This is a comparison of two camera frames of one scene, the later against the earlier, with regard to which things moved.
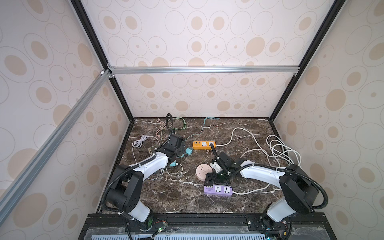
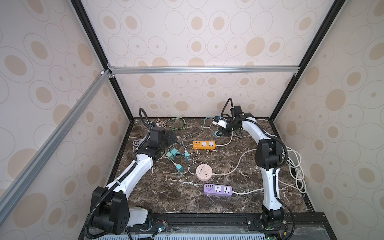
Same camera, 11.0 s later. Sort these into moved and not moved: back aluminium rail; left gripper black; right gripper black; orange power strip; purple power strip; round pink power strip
Moved: right gripper black; left gripper black
Not moved: back aluminium rail; orange power strip; round pink power strip; purple power strip
